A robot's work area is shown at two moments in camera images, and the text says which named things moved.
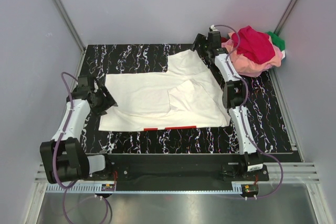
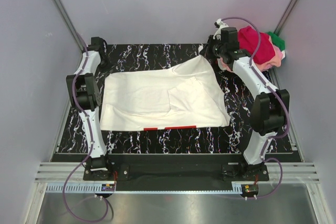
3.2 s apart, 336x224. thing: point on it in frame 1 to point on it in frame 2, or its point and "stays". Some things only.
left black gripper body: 97,107 to 105,64
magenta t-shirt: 256,45 stays
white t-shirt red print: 185,96 stays
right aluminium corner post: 292,3 stays
